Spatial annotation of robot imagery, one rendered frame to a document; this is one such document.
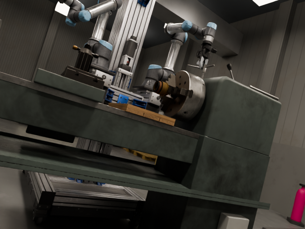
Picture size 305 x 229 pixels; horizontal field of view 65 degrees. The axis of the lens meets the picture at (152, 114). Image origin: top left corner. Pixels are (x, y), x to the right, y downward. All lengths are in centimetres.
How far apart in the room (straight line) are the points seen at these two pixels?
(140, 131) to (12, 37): 923
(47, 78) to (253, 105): 123
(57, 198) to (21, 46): 874
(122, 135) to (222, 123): 63
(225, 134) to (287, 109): 421
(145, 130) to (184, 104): 30
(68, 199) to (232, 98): 130
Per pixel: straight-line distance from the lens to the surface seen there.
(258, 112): 173
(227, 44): 676
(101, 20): 217
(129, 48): 217
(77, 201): 190
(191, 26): 196
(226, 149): 157
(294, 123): 554
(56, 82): 111
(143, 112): 127
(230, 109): 156
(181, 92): 143
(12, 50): 1020
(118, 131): 124
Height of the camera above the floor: 80
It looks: 4 degrees up
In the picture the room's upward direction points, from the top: 16 degrees clockwise
